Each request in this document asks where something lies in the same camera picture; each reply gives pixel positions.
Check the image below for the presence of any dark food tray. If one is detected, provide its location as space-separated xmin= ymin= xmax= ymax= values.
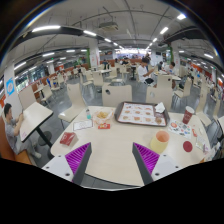
xmin=114 ymin=102 xmax=170 ymax=127

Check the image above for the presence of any small clear bottle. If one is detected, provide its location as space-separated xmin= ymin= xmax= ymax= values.
xmin=86 ymin=109 xmax=91 ymax=119

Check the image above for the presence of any clear bag of fries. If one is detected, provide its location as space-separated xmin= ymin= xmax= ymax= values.
xmin=93 ymin=109 xmax=114 ymax=124

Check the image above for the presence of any beige chair left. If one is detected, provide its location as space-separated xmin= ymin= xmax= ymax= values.
xmin=58 ymin=83 xmax=86 ymax=124

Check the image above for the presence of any red ketchup packet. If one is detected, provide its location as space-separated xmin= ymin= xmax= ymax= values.
xmin=98 ymin=123 xmax=110 ymax=130

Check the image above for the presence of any round beige dining table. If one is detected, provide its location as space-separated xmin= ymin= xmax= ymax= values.
xmin=51 ymin=109 xmax=210 ymax=186

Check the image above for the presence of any red paper cup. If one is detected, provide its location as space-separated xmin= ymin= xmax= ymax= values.
xmin=182 ymin=106 xmax=194 ymax=124

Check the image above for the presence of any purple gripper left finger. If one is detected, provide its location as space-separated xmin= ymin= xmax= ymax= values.
xmin=65 ymin=143 xmax=92 ymax=185

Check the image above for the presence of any beige chair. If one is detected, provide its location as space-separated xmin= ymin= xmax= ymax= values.
xmin=146 ymin=75 xmax=173 ymax=110
xmin=102 ymin=85 xmax=132 ymax=107
xmin=58 ymin=83 xmax=86 ymax=124

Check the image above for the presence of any small side table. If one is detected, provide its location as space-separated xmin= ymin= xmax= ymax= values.
xmin=20 ymin=102 xmax=53 ymax=148

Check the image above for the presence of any red cup lid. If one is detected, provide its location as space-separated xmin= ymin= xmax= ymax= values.
xmin=183 ymin=141 xmax=193 ymax=152

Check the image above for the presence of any seated man grey shirt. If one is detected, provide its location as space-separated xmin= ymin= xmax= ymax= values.
xmin=4 ymin=103 xmax=41 ymax=159

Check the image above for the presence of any yellow plastic cup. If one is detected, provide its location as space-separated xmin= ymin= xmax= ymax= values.
xmin=150 ymin=130 xmax=170 ymax=154

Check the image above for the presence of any colourful paper leaflet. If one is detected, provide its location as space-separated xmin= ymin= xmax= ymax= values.
xmin=168 ymin=120 xmax=192 ymax=139

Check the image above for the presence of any beige chair centre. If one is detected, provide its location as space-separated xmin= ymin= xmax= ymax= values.
xmin=102 ymin=85 xmax=132 ymax=107

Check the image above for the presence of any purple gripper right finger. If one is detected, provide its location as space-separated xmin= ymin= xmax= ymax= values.
xmin=132 ymin=143 xmax=160 ymax=185

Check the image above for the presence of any seated person white shirt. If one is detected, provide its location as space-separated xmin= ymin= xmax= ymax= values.
xmin=137 ymin=58 xmax=154 ymax=85

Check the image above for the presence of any beige chair right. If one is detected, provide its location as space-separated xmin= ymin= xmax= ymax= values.
xmin=146 ymin=75 xmax=173 ymax=110

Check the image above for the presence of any crumpled white napkin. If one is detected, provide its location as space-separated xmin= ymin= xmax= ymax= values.
xmin=155 ymin=102 xmax=165 ymax=113

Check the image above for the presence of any white paper card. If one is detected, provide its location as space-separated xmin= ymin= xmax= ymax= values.
xmin=73 ymin=120 xmax=93 ymax=131

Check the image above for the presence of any red fries carton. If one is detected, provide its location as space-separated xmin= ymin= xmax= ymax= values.
xmin=60 ymin=132 xmax=77 ymax=146

